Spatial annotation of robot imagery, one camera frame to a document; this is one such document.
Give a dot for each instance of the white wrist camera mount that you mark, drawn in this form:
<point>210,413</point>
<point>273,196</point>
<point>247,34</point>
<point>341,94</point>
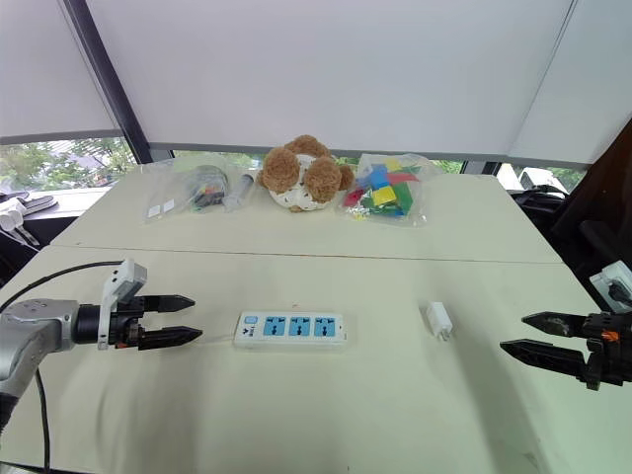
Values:
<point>612,284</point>
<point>123,284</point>

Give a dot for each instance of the plastic bag of small parts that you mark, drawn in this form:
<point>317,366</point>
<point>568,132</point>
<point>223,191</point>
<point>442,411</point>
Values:
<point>197,190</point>

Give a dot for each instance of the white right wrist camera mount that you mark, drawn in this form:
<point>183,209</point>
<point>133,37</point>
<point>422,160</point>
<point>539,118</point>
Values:
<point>612,284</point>

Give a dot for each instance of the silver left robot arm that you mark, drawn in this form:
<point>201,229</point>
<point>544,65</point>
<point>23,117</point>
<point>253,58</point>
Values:
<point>29,328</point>

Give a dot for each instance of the bag of coloured blocks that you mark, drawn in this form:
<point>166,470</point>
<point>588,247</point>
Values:
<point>385,190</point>

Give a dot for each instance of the white roller blind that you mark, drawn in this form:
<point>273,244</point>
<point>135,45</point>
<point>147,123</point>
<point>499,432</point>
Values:
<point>340,74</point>
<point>575,81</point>
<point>49,69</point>

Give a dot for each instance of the black window frame post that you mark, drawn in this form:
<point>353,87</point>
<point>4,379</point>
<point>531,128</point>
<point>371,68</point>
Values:
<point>106,74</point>

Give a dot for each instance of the white plug adapter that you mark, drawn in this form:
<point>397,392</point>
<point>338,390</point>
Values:
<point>438,318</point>

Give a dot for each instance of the white blue power strip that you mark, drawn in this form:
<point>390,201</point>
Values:
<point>291,330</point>

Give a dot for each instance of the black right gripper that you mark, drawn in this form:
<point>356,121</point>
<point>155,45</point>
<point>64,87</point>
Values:
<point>609,345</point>

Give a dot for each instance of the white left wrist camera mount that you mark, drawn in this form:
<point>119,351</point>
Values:
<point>123,284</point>

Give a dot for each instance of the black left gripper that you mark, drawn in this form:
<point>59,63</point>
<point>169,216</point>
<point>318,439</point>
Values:
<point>124,326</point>

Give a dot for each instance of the brown white plush toy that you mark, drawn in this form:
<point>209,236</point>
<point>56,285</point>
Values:
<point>303,173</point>

